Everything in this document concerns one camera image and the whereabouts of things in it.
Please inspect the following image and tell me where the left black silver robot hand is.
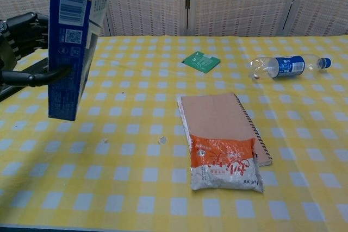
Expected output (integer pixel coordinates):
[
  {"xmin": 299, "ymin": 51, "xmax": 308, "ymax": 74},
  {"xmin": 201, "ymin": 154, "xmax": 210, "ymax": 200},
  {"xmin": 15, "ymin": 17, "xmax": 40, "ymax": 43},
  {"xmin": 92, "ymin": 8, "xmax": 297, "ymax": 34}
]
[{"xmin": 0, "ymin": 11, "xmax": 72, "ymax": 88}]

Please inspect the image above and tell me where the blue toothpaste box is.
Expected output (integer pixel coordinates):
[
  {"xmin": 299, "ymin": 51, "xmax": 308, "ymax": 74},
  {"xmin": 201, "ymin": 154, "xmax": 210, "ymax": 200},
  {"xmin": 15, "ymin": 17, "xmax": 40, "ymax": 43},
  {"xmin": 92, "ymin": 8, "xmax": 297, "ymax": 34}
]
[{"xmin": 47, "ymin": 0, "xmax": 111, "ymax": 122}]

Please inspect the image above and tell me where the yellow checkered tablecloth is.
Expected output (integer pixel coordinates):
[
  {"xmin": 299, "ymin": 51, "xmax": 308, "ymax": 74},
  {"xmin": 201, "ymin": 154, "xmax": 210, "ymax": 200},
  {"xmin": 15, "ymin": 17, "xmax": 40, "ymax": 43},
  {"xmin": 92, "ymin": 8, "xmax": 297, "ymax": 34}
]
[{"xmin": 0, "ymin": 35, "xmax": 348, "ymax": 229}]

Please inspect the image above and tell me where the green sachet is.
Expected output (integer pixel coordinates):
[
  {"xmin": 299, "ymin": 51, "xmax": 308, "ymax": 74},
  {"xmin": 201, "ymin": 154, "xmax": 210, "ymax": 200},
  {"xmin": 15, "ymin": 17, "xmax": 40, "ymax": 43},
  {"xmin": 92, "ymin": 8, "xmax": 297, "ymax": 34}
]
[{"xmin": 181, "ymin": 51, "xmax": 221, "ymax": 74}]

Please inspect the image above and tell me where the brown spiral notebook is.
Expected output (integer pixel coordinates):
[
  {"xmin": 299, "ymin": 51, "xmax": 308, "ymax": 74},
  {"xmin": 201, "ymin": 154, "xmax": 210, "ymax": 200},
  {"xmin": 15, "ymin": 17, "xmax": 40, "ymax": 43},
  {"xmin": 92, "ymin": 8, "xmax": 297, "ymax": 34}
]
[{"xmin": 177, "ymin": 92, "xmax": 274, "ymax": 167}]

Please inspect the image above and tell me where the woven folding screen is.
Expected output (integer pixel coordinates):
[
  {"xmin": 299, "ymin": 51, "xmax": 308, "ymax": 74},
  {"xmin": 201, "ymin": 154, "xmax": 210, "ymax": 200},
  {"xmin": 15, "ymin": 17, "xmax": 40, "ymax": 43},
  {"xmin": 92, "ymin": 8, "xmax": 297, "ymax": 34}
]
[{"xmin": 0, "ymin": 0, "xmax": 348, "ymax": 37}]

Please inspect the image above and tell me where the orange white snack bag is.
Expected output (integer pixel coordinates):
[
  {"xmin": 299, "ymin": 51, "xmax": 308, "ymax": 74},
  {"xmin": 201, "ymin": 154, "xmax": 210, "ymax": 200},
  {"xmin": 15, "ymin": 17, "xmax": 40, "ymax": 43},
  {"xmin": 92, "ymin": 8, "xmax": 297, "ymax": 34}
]
[{"xmin": 189, "ymin": 134, "xmax": 265, "ymax": 193}]

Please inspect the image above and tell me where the clear bottle with blue label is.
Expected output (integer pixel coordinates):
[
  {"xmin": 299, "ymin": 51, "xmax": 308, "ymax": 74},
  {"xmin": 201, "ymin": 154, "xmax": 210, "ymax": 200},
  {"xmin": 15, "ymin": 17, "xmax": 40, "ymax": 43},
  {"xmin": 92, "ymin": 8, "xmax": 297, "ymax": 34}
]
[{"xmin": 249, "ymin": 55, "xmax": 333, "ymax": 81}]

